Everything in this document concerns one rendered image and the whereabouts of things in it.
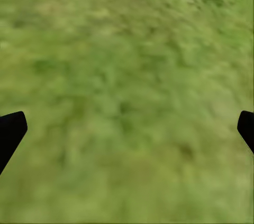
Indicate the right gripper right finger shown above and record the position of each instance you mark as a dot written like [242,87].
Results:
[246,128]

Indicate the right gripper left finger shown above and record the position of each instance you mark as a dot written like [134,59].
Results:
[12,129]

